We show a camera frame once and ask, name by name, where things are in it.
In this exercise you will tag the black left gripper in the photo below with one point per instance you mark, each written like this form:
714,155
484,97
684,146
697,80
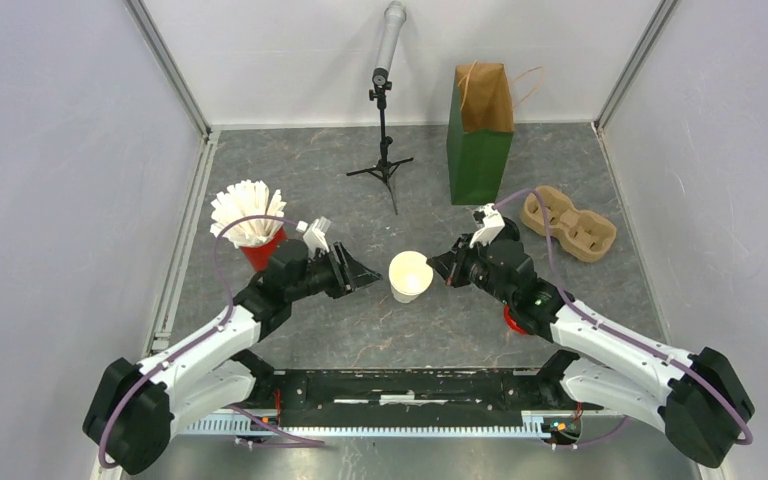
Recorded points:
362,276

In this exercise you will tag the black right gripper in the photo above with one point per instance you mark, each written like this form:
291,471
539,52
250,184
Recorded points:
445,264

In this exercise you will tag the white paper coffee cup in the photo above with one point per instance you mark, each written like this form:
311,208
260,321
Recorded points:
409,275

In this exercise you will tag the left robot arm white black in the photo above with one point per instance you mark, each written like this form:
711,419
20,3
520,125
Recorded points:
138,408

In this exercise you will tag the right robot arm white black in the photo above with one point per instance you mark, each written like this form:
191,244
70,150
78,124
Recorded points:
695,399

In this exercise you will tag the red horseshoe shaped object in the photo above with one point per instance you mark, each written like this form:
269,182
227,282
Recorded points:
512,321

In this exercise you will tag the red cup holder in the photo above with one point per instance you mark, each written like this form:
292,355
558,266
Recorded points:
258,256

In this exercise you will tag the green brown paper bag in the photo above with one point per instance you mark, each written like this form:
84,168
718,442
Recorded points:
480,132

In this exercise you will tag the brown pulp cup carriers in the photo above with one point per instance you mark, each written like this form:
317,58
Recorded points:
584,234

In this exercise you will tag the black tripod with grey tube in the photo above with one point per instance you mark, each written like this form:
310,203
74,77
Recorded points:
395,16

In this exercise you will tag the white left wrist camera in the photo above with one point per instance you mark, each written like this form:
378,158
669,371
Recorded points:
314,235

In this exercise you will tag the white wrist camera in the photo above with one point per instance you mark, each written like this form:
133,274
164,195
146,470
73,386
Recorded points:
489,222
314,235

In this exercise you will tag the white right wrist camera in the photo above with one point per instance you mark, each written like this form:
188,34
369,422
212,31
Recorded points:
489,222

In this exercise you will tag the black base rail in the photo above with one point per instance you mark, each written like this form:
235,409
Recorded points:
451,397

